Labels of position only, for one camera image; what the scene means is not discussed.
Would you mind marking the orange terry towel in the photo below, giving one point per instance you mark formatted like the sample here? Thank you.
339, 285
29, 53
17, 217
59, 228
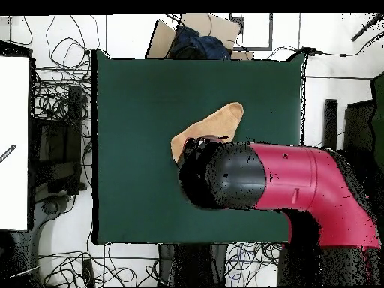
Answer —
216, 126

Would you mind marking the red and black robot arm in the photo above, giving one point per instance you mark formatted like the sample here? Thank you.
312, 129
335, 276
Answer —
300, 180

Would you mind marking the dark green table cloth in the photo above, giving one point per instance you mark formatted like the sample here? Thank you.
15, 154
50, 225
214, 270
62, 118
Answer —
135, 195

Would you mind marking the dark blue jeans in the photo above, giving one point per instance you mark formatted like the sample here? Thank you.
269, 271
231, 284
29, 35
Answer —
207, 45

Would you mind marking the black stand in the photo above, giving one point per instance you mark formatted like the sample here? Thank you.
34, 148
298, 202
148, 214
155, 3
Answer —
357, 126
73, 120

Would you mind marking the black power strip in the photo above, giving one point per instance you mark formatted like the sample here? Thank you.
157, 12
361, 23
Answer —
88, 273

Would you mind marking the black tripod leg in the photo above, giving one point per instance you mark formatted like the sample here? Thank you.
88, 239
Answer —
366, 28

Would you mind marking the white panel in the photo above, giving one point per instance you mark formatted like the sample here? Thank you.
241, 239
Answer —
13, 120

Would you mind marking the black marker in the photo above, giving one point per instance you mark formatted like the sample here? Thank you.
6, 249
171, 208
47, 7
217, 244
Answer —
8, 153

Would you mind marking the black square frame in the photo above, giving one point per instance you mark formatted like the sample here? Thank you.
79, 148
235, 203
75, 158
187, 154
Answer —
255, 48

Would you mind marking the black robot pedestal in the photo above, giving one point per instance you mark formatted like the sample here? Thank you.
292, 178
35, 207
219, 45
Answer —
192, 267

